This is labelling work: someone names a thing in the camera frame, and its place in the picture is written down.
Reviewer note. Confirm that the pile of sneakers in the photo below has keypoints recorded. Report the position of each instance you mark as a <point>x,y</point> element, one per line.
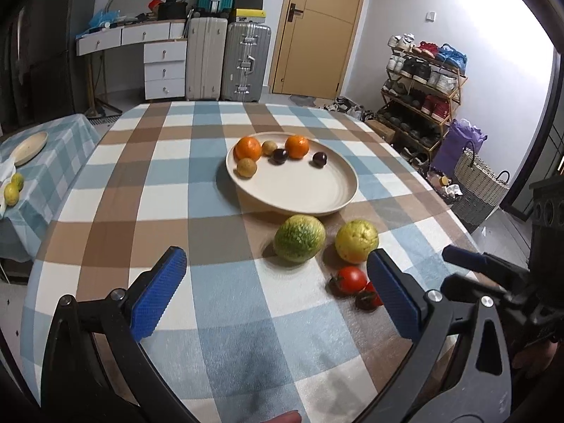
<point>348,108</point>

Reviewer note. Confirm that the person's left hand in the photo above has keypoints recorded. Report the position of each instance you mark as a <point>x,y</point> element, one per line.
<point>282,417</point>

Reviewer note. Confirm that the red tomato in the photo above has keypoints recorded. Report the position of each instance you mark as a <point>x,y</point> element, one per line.
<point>372,299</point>
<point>350,281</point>

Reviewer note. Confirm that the person's right hand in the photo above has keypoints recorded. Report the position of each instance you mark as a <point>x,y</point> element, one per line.
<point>535,359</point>

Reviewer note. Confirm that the yellow and white shoe box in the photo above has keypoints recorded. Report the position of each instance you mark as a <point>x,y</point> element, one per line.
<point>246,15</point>

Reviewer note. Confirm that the dark purple plum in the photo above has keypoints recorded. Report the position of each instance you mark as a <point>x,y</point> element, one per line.
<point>280,156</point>
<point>320,159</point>

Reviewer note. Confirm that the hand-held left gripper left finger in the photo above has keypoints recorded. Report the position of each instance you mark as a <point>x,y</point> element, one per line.
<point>156,295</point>

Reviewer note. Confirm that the dark grey refrigerator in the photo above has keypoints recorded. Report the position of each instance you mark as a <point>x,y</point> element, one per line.
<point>57,44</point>

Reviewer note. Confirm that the woven laundry basket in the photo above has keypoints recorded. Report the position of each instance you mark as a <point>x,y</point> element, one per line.
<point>478,189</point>

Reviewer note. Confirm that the white wall switch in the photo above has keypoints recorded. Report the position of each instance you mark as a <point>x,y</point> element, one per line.
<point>431,16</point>

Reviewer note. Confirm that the purple bag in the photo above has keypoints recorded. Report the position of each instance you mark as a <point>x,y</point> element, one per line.
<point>454,145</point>

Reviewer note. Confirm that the black shoe box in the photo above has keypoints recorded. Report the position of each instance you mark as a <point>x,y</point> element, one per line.
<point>247,3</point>

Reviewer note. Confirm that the grey door mat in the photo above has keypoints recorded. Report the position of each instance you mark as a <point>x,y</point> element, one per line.
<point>306,100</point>

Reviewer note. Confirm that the wooden shoe rack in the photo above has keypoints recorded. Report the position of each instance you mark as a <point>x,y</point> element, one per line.
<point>456,97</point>

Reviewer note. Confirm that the black bag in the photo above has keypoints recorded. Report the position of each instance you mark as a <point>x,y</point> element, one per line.
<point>174,11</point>

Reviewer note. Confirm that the orange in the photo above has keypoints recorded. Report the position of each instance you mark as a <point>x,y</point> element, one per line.
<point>248,148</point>
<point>297,147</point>

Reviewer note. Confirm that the small yellow-green fruit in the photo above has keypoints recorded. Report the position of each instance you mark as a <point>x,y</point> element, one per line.
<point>11,194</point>
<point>17,181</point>

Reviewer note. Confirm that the white desk with drawers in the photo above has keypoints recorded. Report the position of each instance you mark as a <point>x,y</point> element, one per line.
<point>163,68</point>

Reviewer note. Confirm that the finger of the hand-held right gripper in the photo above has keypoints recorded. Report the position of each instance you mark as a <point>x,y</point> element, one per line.
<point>462,257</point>
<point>462,286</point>

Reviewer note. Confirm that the white suitcase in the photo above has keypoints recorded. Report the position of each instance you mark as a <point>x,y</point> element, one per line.
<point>205,59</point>

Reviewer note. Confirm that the brown cardboard box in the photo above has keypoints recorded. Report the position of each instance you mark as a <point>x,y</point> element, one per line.
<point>381,131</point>

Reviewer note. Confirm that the blue plastic bag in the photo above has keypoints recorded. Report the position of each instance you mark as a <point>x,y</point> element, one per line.
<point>103,18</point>

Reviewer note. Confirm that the yellow bumpy citrus fruit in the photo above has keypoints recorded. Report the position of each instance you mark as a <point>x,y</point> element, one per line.
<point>357,241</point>

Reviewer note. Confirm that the rows of assorted shoes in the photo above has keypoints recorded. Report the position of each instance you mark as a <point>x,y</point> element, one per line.
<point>423,72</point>

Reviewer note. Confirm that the small beige plate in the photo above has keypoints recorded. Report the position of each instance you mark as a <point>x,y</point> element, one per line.
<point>28,149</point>

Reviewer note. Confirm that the grey suitcase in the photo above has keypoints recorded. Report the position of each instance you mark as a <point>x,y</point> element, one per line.
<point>244,64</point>

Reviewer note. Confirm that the cream round plate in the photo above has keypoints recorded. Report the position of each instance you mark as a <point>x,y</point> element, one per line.
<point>304,185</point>

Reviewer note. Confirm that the yellow wooden door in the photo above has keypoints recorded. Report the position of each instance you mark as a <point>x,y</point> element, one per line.
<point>317,48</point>

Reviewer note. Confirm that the small brown round fruit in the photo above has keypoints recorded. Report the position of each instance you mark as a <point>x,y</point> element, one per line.
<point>246,168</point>
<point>269,148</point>

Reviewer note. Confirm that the green bumpy citrus fruit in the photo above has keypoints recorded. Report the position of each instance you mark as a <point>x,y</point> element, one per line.
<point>299,239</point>

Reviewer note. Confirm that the red cap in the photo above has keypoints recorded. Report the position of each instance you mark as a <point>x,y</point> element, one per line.
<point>156,5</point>

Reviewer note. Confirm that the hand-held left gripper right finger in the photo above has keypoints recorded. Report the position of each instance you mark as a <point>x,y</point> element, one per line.
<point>394,299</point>

